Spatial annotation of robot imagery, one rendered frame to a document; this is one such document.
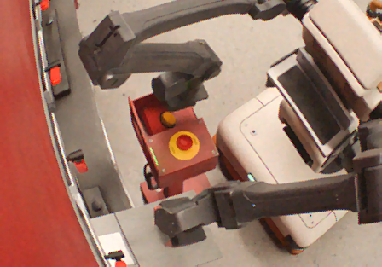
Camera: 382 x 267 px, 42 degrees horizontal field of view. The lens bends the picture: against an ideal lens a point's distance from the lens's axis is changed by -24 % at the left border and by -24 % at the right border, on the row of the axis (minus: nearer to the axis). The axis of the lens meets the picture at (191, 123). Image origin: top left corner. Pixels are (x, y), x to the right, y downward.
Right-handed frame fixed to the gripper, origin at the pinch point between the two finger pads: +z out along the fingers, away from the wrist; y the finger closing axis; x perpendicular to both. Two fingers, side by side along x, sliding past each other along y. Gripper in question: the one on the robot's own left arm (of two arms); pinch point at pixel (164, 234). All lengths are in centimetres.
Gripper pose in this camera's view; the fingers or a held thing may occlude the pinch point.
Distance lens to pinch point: 123.7
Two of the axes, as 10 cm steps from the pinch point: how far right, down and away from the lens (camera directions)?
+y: 3.6, 8.7, -3.3
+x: 8.0, -1.0, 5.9
